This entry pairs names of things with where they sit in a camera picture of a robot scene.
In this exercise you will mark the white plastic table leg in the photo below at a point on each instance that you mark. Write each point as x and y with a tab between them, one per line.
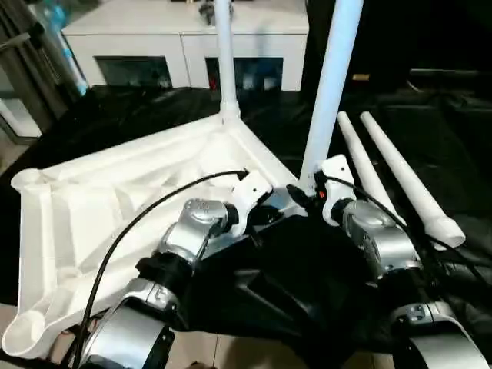
357	153
227	57
399	169
330	96

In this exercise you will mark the white plastic table top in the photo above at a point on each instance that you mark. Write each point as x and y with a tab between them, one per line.
96	211

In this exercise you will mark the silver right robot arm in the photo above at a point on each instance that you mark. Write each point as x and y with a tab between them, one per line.
384	242

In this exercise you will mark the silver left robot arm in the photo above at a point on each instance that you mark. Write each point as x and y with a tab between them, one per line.
196	227

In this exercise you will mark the black glossy mat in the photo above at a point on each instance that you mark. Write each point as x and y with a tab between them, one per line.
307	288

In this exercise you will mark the small white jar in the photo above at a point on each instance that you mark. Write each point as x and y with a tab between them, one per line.
248	82
268	82

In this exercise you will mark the small yellow label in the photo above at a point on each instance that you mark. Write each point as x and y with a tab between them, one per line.
360	76

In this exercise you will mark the red bottle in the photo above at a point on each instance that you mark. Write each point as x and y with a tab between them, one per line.
212	81

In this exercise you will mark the long black bar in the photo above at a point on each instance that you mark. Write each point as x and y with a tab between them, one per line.
449	74

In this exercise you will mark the bag of black parts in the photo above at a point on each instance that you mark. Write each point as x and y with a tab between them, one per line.
205	11

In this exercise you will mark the white sideboard cabinet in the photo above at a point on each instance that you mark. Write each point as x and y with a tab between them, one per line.
146	38

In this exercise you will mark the white pole with blue ribbon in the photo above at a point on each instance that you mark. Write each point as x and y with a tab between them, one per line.
71	57

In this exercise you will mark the grey tripod stand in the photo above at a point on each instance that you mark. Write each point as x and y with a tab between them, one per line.
27	57

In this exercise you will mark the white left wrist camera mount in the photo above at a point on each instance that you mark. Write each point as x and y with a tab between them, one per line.
251	188

